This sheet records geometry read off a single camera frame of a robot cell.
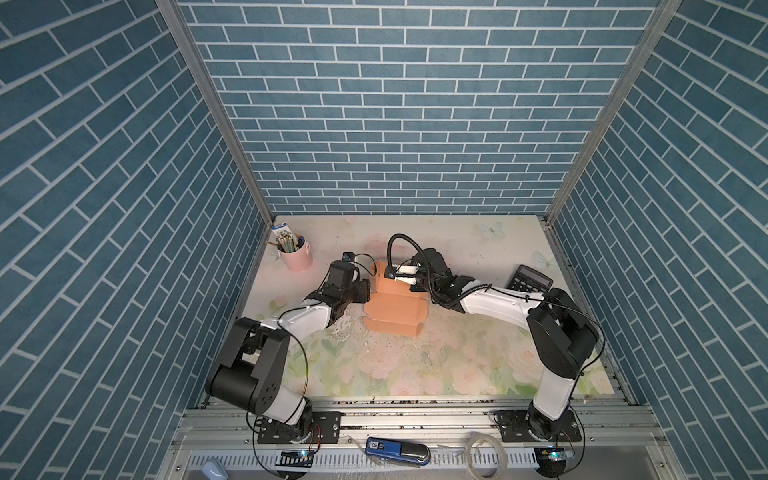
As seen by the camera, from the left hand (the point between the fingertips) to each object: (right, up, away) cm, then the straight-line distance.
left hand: (362, 282), depth 93 cm
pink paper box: (+10, -8, +3) cm, 13 cm away
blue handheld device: (+15, -34, -28) cm, 46 cm away
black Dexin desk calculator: (+56, 0, +6) cm, 57 cm away
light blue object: (-30, -38, -27) cm, 56 cm away
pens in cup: (-23, +13, -2) cm, 26 cm away
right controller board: (+49, -41, -22) cm, 67 cm away
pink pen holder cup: (-22, +9, +4) cm, 24 cm away
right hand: (+15, +8, -2) cm, 17 cm away
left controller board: (-13, -40, -21) cm, 47 cm away
